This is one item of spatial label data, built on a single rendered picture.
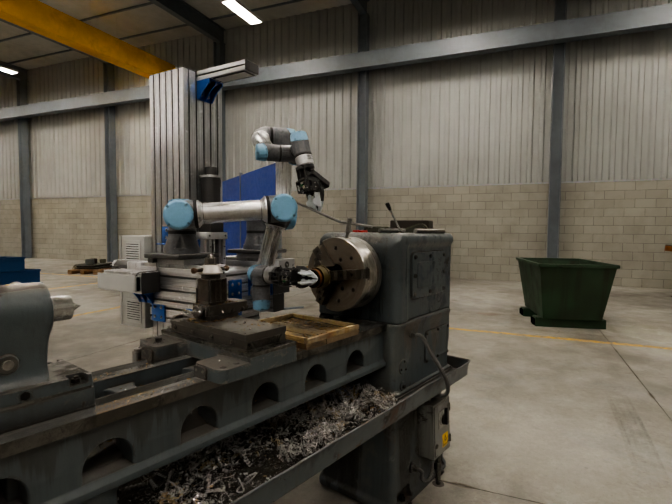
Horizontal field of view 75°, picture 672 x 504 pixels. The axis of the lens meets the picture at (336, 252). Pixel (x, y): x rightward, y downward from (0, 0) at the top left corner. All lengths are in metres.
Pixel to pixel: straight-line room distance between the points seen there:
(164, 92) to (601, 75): 11.05
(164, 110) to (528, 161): 10.37
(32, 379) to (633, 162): 11.89
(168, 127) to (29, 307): 1.40
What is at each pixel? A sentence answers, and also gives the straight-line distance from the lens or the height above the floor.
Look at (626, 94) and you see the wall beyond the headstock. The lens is 12.42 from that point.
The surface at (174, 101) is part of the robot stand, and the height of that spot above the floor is 1.87.
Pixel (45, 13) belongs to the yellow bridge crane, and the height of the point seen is 6.33.
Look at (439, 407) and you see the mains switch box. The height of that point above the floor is 0.42.
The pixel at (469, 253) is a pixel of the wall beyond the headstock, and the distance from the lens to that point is 11.88.
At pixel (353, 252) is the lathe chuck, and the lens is 1.80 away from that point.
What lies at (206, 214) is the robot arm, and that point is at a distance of 1.85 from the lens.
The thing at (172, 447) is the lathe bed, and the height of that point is 0.71.
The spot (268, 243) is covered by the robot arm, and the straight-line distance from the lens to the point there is 2.00.
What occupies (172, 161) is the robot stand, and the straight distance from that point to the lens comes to 2.31.
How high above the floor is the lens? 1.27
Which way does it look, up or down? 3 degrees down
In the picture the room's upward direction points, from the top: straight up
